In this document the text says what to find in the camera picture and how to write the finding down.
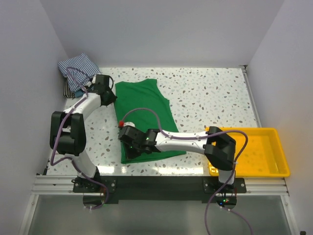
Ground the blue white striped tank top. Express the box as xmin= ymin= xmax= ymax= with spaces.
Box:
xmin=58 ymin=53 xmax=100 ymax=92

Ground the green tank top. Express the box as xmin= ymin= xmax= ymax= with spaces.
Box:
xmin=114 ymin=79 xmax=186 ymax=164

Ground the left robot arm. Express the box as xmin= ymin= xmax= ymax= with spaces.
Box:
xmin=49 ymin=74 xmax=117 ymax=192

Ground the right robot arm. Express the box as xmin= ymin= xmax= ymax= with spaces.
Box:
xmin=118 ymin=125 xmax=236 ymax=192

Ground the blue folded tank top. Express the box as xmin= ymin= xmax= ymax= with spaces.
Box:
xmin=74 ymin=90 xmax=84 ymax=98

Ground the thin-striped black white folded top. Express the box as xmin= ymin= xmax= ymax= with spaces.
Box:
xmin=63 ymin=80 xmax=75 ymax=98

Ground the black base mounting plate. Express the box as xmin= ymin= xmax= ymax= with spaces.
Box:
xmin=72 ymin=175 xmax=247 ymax=205

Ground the yellow plastic tray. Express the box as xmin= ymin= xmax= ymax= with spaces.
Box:
xmin=204 ymin=126 xmax=291 ymax=178

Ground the aluminium frame rail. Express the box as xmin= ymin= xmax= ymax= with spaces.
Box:
xmin=19 ymin=64 xmax=301 ymax=235

